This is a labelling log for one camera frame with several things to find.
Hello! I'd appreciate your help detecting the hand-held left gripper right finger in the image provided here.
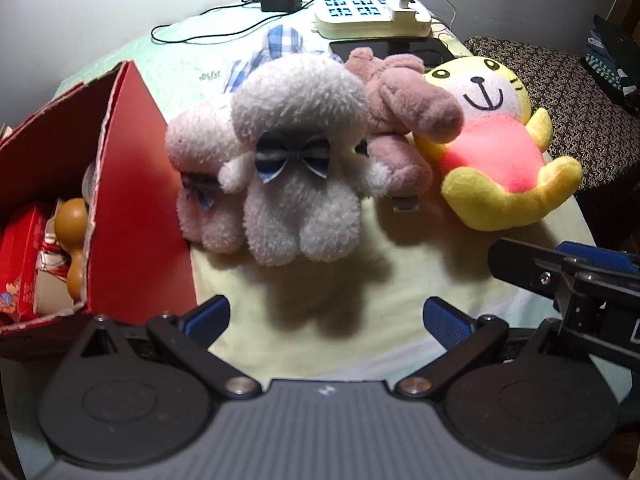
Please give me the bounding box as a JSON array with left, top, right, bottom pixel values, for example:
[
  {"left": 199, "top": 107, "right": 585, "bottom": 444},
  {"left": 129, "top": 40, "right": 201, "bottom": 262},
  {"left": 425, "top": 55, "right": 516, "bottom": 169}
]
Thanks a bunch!
[{"left": 395, "top": 296, "right": 591, "bottom": 401}]

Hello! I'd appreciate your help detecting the red snack packet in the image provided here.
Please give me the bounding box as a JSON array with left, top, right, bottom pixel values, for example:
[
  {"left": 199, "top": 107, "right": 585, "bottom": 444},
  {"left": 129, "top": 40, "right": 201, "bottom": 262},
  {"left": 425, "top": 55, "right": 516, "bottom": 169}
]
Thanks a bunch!
[{"left": 0, "top": 202, "right": 56, "bottom": 327}]

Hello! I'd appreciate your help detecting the white charger cable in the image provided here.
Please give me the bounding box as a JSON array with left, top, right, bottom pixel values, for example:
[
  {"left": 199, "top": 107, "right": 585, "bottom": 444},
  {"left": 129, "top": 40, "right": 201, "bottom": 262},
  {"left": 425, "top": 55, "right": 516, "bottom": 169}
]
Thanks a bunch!
[{"left": 404, "top": 0, "right": 458, "bottom": 35}]

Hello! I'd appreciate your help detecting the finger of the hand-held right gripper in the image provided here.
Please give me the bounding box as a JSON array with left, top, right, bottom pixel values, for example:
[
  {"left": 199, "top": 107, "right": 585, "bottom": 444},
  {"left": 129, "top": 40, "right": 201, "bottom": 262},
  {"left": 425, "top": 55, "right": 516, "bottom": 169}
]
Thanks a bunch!
[
  {"left": 557, "top": 241, "right": 640, "bottom": 276},
  {"left": 487, "top": 237, "right": 640, "bottom": 333}
]

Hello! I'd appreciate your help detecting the yellow tiger plush toy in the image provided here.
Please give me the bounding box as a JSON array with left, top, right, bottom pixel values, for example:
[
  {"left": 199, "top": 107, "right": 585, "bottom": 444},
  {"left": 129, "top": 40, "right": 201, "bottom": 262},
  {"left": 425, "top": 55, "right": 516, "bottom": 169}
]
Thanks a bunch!
[{"left": 415, "top": 55, "right": 583, "bottom": 233}]

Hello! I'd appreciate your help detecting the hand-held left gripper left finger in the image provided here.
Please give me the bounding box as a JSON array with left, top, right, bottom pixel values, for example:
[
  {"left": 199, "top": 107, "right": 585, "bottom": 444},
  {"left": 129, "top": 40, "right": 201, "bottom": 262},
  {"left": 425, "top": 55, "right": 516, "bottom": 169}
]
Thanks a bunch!
[{"left": 70, "top": 295, "right": 263, "bottom": 401}]

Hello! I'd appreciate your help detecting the light green printed bed sheet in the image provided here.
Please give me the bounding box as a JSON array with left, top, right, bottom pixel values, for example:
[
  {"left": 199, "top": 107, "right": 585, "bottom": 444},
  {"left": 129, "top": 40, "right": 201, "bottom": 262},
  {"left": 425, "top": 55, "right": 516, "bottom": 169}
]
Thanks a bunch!
[{"left": 50, "top": 0, "right": 601, "bottom": 381}]

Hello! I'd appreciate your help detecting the red cardboard box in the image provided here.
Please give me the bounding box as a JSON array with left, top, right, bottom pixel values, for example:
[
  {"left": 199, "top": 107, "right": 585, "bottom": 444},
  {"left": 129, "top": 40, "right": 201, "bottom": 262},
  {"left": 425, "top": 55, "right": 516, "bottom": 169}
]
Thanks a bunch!
[{"left": 0, "top": 60, "right": 198, "bottom": 348}]

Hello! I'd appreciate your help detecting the pink teddy bear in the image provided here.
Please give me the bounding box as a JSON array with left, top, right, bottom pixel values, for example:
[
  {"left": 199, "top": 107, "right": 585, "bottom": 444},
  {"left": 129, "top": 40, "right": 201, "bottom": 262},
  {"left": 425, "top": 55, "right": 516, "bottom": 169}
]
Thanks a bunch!
[{"left": 345, "top": 47, "right": 466, "bottom": 212}]

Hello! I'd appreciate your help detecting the black tablet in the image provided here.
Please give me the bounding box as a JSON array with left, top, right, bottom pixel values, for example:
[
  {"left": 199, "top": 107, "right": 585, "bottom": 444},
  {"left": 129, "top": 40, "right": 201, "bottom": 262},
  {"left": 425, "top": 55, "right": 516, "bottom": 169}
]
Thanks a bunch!
[{"left": 329, "top": 36, "right": 453, "bottom": 64}]

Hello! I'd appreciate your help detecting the orange gourd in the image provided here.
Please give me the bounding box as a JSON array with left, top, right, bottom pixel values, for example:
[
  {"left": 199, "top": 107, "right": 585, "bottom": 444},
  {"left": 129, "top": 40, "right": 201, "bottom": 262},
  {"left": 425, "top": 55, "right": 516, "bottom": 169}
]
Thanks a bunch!
[{"left": 54, "top": 197, "right": 91, "bottom": 302}]

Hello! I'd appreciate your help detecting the cream power strip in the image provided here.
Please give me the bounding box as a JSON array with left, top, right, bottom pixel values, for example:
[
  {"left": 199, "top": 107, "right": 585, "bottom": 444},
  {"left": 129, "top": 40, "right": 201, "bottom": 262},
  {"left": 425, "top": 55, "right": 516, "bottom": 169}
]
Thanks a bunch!
[{"left": 314, "top": 0, "right": 433, "bottom": 40}]

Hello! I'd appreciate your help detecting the dark patterned cloth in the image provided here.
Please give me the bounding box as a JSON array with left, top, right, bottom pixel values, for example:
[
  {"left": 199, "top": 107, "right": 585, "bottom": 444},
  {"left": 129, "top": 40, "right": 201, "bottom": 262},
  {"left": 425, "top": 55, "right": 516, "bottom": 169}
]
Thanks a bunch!
[{"left": 582, "top": 15, "right": 640, "bottom": 106}]

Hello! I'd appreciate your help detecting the brown patterned cushion stool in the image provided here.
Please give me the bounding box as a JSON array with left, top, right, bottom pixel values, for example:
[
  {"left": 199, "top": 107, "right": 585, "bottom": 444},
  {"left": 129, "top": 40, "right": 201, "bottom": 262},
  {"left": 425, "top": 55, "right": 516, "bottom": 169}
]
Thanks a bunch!
[{"left": 462, "top": 36, "right": 640, "bottom": 188}]

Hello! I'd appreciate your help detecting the pinkish white plush rabbit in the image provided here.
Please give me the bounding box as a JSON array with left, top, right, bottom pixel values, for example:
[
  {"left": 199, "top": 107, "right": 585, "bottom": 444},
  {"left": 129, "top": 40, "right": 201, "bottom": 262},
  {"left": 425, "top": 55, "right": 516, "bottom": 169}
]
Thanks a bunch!
[{"left": 165, "top": 95, "right": 251, "bottom": 256}]

